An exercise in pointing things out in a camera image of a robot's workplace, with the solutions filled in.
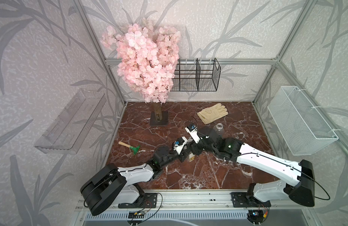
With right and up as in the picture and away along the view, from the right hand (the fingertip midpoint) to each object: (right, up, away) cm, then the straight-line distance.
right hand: (188, 140), depth 73 cm
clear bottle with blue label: (+19, +5, +14) cm, 24 cm away
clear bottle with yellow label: (+1, -12, +10) cm, 16 cm away
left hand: (+2, -4, +4) cm, 6 cm away
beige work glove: (+20, +14, +39) cm, 45 cm away
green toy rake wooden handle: (-35, -10, +19) cm, 41 cm away
